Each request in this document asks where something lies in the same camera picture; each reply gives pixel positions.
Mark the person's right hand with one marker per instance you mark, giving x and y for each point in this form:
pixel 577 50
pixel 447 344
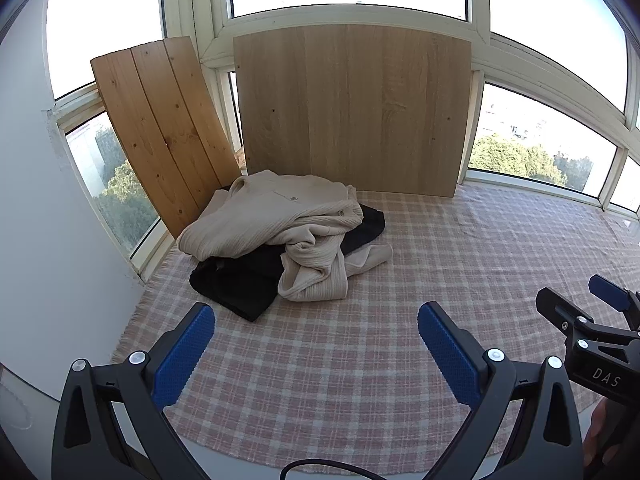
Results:
pixel 596 430

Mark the black garment with yellow print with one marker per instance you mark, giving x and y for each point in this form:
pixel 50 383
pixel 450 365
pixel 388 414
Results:
pixel 240 280

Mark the pine plank board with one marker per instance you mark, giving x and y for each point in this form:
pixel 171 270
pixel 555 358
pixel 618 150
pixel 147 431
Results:
pixel 160 125

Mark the white window frame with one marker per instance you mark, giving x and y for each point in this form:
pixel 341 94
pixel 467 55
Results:
pixel 202 5

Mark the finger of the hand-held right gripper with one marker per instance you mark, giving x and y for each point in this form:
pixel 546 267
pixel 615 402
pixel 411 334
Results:
pixel 607 292
pixel 555 307

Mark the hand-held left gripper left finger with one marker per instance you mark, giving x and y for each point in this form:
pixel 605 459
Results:
pixel 182 350

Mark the cream ribbed knit cardigan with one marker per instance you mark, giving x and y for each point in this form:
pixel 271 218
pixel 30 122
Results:
pixel 280 210

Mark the light wooden board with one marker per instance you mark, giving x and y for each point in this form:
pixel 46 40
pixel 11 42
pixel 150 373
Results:
pixel 350 110

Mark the pink plaid blanket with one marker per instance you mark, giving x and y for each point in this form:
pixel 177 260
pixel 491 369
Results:
pixel 350 360

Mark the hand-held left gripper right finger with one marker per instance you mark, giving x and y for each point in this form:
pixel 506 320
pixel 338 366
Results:
pixel 447 355

